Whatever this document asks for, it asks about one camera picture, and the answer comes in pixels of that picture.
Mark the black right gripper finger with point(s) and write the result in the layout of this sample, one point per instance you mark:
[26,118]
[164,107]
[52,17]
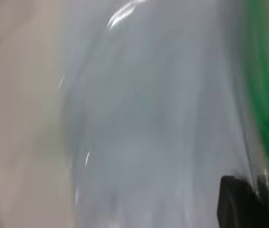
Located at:
[239,204]

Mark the white paper sheets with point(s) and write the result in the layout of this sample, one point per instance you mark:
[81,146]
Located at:
[137,142]

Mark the clear plastic zip bag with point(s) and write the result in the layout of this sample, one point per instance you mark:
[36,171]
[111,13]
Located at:
[148,118]

